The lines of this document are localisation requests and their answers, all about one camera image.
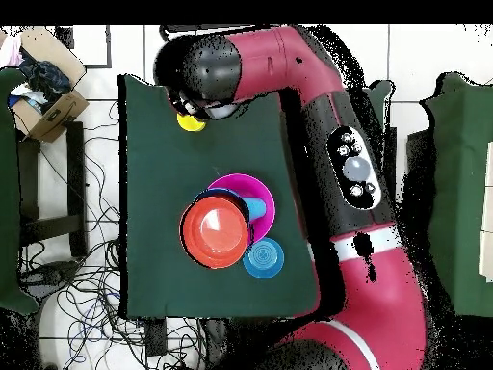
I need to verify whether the blue cup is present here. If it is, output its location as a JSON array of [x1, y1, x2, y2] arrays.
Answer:
[[241, 197, 268, 225]]

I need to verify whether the dark clothes bundle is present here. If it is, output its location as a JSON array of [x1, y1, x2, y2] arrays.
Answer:
[[16, 47, 73, 114]]

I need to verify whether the dark green tablecloth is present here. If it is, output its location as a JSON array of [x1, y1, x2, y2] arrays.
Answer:
[[117, 73, 395, 321]]

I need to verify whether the large orange bowl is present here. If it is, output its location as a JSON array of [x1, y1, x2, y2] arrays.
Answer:
[[179, 195, 251, 270]]

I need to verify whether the black box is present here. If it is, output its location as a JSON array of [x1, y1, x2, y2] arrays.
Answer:
[[406, 128, 436, 194]]

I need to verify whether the cardboard box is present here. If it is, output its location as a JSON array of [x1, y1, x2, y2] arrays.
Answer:
[[8, 25, 91, 144]]

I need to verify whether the black power strip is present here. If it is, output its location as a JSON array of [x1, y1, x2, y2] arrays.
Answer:
[[144, 317, 169, 357]]

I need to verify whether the black pedestal leg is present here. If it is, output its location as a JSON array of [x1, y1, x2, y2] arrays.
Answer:
[[20, 259, 80, 298]]

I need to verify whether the small blue bowl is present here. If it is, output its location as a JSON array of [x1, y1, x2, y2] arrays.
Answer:
[[242, 236, 286, 279]]

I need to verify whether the green cloth covered table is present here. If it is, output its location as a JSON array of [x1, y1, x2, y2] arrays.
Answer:
[[0, 66, 39, 315], [417, 71, 493, 319]]

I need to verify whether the beige board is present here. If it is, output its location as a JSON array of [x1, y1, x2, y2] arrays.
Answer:
[[478, 141, 493, 283]]

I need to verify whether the large pink bowl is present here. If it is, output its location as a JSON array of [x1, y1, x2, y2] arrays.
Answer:
[[207, 172, 276, 248]]

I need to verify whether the tangle of floor cables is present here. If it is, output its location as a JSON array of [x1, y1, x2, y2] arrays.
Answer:
[[16, 99, 205, 370]]

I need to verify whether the black metal table frame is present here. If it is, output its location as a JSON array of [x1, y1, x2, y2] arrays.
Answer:
[[158, 23, 271, 40]]

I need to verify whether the large blue bowl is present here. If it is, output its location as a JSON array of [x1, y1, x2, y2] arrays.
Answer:
[[192, 186, 251, 217]]

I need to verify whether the black bench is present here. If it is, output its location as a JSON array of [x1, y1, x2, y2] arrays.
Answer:
[[16, 120, 89, 258]]

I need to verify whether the yellow cup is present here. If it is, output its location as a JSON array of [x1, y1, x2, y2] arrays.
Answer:
[[176, 111, 207, 133]]

